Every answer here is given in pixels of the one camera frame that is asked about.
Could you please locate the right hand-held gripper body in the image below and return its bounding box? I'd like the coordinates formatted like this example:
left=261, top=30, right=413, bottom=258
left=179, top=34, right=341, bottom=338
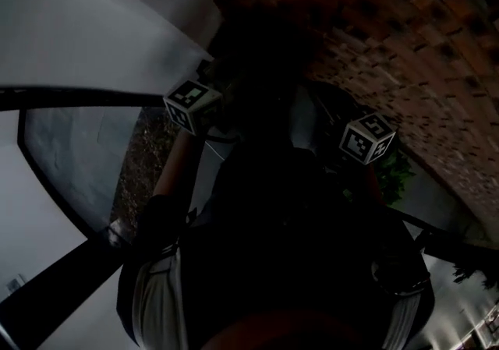
left=338, top=112, right=397, bottom=167

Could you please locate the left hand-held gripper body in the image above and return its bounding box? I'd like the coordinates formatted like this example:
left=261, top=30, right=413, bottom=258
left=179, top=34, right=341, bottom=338
left=162, top=79, right=224, bottom=135

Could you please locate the person's left forearm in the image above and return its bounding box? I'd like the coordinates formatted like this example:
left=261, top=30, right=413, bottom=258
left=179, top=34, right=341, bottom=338
left=150, top=128, right=207, bottom=203

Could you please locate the green leafy plant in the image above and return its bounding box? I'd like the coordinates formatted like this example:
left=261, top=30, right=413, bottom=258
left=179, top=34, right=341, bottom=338
left=451, top=256, right=499, bottom=289
left=374, top=148, right=417, bottom=207

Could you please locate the person's dark printed shirt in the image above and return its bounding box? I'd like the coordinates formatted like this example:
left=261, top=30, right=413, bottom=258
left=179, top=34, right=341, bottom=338
left=116, top=137, right=436, bottom=350

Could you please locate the person's bare neck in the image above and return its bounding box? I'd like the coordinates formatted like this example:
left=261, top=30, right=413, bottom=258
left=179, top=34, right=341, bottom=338
left=202, top=307, right=391, bottom=350

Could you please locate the person's light grey vest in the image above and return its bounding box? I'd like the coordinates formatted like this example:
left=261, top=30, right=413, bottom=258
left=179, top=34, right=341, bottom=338
left=130, top=245, right=428, bottom=350

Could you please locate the black door frame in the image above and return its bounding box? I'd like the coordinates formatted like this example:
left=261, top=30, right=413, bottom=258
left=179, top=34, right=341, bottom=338
left=0, top=85, right=175, bottom=350

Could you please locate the white wall outlet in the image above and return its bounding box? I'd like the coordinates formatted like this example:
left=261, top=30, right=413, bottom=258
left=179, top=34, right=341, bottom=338
left=5, top=273, right=27, bottom=295

